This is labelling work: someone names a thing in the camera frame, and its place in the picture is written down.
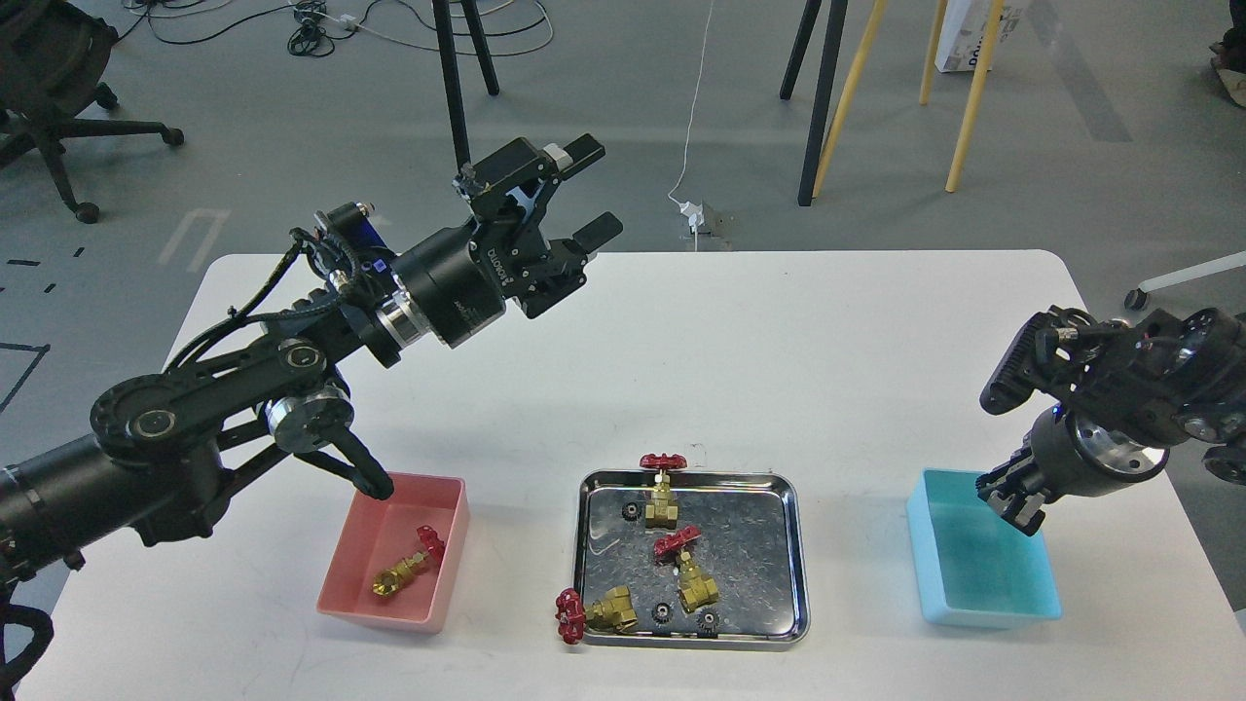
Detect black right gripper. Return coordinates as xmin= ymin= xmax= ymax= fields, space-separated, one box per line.
xmin=976 ymin=413 xmax=1169 ymax=535

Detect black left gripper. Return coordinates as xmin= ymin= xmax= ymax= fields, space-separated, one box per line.
xmin=392 ymin=134 xmax=623 ymax=347

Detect brass valve red handle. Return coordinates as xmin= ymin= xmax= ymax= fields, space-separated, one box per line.
xmin=653 ymin=525 xmax=720 ymax=613
xmin=371 ymin=525 xmax=446 ymax=598
xmin=554 ymin=585 xmax=638 ymax=645
xmin=638 ymin=453 xmax=688 ymax=530

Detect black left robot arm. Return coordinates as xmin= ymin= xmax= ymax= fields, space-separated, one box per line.
xmin=1 ymin=134 xmax=622 ymax=700

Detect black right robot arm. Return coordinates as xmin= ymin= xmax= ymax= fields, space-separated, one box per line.
xmin=976 ymin=308 xmax=1245 ymax=535

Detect blue plastic box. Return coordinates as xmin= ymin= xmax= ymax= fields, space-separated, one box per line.
xmin=906 ymin=467 xmax=1063 ymax=630

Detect black gear bottom middle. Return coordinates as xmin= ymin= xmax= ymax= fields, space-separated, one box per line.
xmin=695 ymin=608 xmax=719 ymax=637

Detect black gear bottom left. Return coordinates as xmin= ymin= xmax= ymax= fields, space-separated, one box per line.
xmin=650 ymin=601 xmax=674 ymax=625

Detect pink plastic box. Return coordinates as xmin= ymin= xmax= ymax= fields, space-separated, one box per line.
xmin=316 ymin=473 xmax=470 ymax=634

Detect white cardboard box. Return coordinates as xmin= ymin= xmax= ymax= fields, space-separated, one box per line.
xmin=932 ymin=1 xmax=1032 ymax=73

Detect black tripod legs left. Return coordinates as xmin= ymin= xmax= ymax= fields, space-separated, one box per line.
xmin=432 ymin=1 xmax=501 ymax=171

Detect steel tray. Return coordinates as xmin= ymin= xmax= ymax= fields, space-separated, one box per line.
xmin=572 ymin=469 xmax=810 ymax=649

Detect black stand legs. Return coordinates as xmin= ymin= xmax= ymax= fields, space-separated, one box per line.
xmin=779 ymin=0 xmax=849 ymax=207

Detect yellow wooden leg left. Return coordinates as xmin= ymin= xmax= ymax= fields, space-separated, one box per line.
xmin=812 ymin=0 xmax=888 ymax=199

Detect yellow wooden leg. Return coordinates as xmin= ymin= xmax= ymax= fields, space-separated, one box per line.
xmin=812 ymin=0 xmax=888 ymax=199
xmin=918 ymin=1 xmax=1006 ymax=194

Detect yellow wooden leg right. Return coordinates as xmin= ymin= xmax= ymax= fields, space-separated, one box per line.
xmin=918 ymin=1 xmax=1006 ymax=194

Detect black office chair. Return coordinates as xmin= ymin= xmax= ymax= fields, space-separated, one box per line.
xmin=1 ymin=1 xmax=184 ymax=225

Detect white cable with plug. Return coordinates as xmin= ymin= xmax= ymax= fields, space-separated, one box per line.
xmin=668 ymin=0 xmax=716 ymax=235

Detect black floor cables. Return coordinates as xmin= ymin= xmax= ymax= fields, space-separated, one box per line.
xmin=117 ymin=0 xmax=556 ymax=57

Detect brass valve top red handle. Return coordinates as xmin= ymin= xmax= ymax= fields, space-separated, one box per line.
xmin=638 ymin=453 xmax=688 ymax=530

